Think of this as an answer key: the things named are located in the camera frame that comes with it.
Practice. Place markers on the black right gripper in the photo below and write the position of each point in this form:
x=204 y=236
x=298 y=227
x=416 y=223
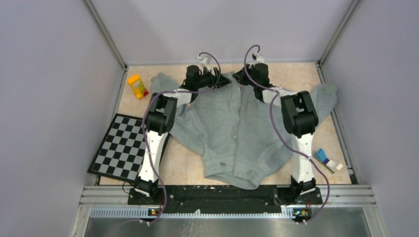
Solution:
x=239 y=76

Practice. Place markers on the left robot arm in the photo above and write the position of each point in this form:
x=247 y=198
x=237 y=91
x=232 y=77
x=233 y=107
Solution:
x=159 y=118

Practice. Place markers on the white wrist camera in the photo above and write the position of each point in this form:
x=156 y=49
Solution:
x=257 y=59
x=205 y=61

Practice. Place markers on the blue toy block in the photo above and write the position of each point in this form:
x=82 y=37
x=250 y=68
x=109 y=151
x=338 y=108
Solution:
x=321 y=156

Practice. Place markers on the yellow toy block frame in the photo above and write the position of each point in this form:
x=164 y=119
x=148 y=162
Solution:
x=137 y=86

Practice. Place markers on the aluminium front rail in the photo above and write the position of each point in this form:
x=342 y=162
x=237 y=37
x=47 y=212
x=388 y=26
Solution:
x=111 y=201

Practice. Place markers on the grey zip-up jacket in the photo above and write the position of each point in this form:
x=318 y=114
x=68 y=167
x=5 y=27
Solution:
x=234 y=133

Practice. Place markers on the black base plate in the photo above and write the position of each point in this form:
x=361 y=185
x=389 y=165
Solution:
x=223 y=199

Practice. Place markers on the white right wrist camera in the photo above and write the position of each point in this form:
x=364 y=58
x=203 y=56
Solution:
x=257 y=59

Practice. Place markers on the black white checkerboard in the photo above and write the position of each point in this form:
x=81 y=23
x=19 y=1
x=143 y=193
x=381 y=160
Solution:
x=122 y=151

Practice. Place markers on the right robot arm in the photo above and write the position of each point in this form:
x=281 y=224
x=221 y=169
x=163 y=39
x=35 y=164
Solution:
x=300 y=120

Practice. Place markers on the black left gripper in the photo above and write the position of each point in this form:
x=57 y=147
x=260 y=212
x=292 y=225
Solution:
x=222 y=82

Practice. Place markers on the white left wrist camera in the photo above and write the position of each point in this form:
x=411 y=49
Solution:
x=205 y=61

